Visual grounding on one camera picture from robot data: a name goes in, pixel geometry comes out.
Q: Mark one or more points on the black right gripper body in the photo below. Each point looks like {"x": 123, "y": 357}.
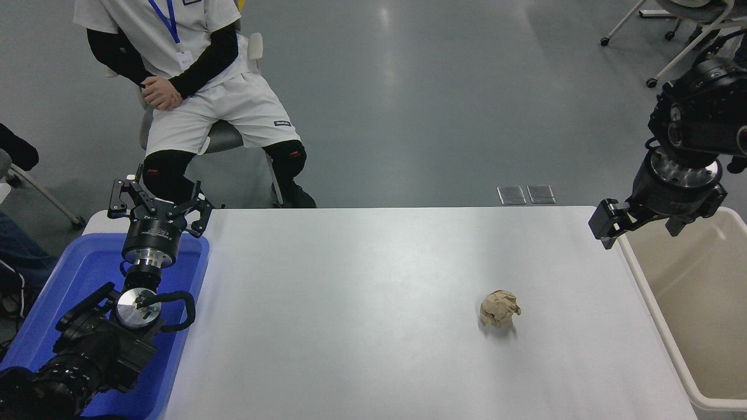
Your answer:
{"x": 671, "y": 201}

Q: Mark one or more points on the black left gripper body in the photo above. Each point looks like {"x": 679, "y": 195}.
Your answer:
{"x": 153, "y": 233}

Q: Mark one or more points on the tan paper ball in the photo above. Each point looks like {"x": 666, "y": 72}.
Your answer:
{"x": 499, "y": 309}

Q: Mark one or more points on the person's left forearm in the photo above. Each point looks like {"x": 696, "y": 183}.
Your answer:
{"x": 207, "y": 64}

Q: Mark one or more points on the person's right forearm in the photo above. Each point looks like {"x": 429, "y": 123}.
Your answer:
{"x": 125, "y": 61}

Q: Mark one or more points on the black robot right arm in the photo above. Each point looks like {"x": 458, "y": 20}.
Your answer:
{"x": 700, "y": 111}

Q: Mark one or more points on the person's left hand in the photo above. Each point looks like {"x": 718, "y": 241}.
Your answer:
{"x": 166, "y": 98}

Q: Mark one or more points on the person's right hand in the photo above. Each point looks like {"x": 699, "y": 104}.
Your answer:
{"x": 153, "y": 83}

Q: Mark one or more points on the blue plastic tray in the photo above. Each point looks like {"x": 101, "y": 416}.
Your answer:
{"x": 87, "y": 262}

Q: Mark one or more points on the metal floor outlet cover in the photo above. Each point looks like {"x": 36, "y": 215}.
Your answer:
{"x": 511, "y": 195}
{"x": 541, "y": 193}

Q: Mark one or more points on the large pale plastic bin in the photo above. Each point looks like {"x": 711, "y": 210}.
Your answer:
{"x": 700, "y": 303}

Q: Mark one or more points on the grey swivel chair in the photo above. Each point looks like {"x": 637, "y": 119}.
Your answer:
{"x": 224, "y": 137}

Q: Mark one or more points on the person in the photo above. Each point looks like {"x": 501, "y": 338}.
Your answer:
{"x": 233, "y": 105}

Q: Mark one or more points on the black garment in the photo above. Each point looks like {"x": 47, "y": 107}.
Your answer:
{"x": 17, "y": 149}

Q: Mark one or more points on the grey chair with wheeled leg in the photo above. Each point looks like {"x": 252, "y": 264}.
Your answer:
{"x": 4, "y": 163}

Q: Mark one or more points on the white-legged office chair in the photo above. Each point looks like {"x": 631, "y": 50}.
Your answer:
{"x": 694, "y": 9}

